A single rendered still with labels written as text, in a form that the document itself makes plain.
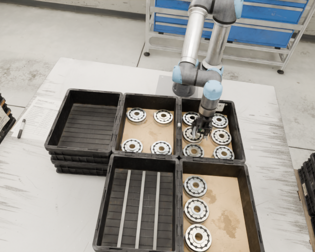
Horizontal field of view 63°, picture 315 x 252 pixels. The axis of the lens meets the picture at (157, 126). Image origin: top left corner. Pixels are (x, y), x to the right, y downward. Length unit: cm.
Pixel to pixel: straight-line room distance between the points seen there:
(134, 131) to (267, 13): 219
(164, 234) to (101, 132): 60
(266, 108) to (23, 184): 150
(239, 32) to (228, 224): 240
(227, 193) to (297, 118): 193
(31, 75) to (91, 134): 196
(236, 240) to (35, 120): 125
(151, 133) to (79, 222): 54
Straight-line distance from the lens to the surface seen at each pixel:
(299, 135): 287
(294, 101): 322
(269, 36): 327
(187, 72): 117
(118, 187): 119
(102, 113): 146
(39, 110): 175
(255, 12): 311
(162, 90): 170
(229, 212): 119
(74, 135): 138
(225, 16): 136
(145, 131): 136
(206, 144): 135
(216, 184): 124
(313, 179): 217
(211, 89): 107
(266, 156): 159
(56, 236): 129
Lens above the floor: 188
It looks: 49 degrees down
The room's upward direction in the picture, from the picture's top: 5 degrees clockwise
